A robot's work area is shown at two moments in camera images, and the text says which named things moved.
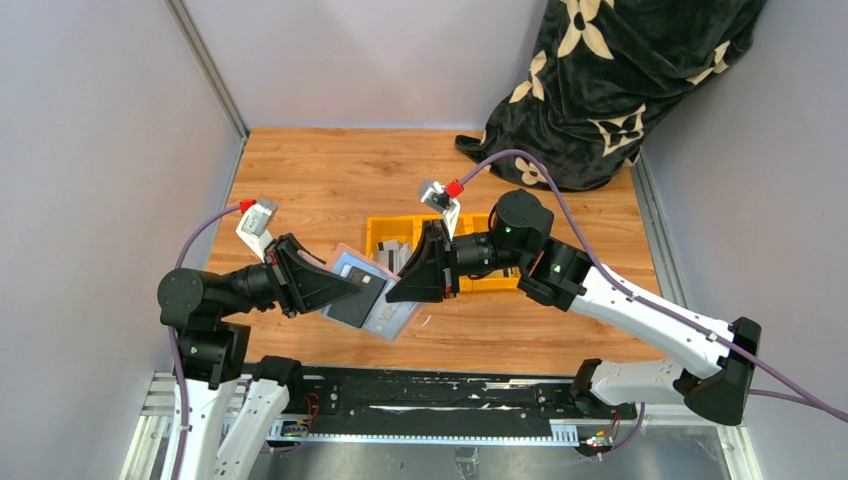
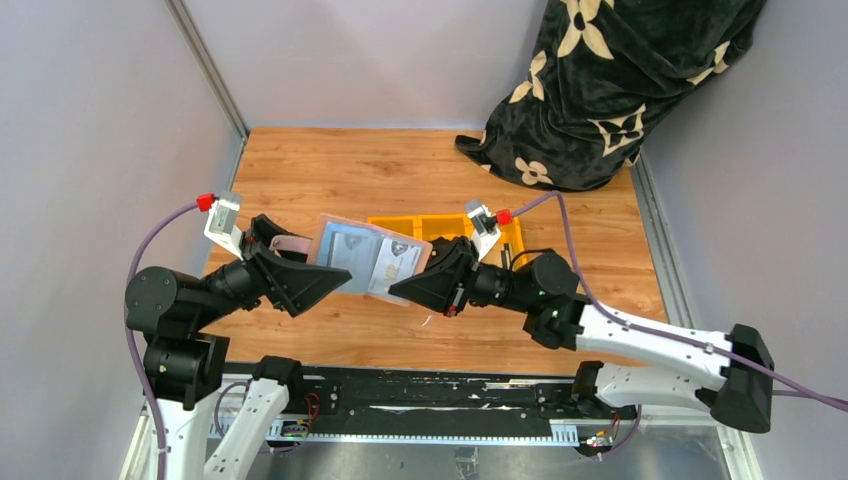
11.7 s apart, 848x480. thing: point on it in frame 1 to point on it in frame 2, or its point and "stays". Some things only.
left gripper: x=282 y=276 stays
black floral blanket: x=602 y=74 stays
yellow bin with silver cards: x=404 y=229 stays
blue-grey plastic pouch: x=366 y=309 to x=376 y=255
